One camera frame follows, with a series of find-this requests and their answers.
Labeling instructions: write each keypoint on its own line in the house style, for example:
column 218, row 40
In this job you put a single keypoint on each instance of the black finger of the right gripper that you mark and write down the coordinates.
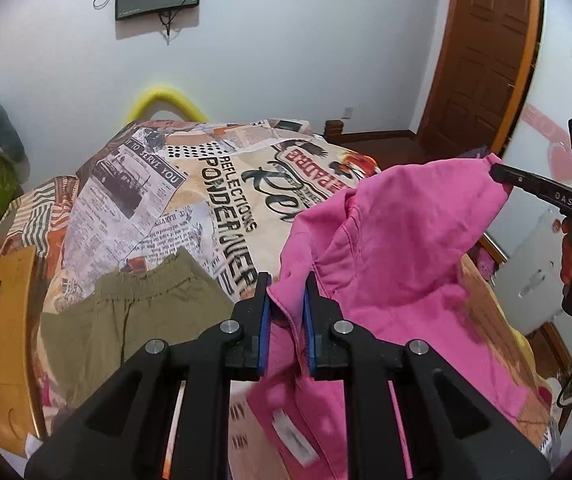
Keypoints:
column 549, row 191

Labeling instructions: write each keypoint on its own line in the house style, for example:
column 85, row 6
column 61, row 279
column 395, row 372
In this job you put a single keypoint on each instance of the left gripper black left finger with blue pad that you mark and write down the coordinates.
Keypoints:
column 164, row 413

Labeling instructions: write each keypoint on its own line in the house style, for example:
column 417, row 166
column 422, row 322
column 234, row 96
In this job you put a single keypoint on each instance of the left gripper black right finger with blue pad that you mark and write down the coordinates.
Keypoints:
column 409, row 414

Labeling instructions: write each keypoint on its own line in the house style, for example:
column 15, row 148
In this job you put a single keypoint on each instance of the pink pants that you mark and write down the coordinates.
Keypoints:
column 389, row 253

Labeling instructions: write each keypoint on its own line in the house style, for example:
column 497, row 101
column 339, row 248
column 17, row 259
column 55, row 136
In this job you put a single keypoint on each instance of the white suitcase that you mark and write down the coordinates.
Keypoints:
column 528, row 286

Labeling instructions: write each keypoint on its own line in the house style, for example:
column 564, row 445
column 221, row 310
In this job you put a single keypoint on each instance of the pink slipper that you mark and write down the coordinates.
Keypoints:
column 485, row 264

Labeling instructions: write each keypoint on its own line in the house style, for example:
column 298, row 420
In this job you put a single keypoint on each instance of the brown wooden door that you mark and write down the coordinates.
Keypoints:
column 480, row 76

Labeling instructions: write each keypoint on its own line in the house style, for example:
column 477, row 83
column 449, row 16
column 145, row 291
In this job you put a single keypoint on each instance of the olive green pants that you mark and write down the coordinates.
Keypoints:
column 90, row 340

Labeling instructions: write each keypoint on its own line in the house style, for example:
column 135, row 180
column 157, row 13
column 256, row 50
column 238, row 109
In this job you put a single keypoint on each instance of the wooden chair back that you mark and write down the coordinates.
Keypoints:
column 20, row 412

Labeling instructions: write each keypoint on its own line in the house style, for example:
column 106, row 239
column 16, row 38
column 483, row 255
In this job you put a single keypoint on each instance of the newspaper print bed cover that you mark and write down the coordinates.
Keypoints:
column 233, row 214

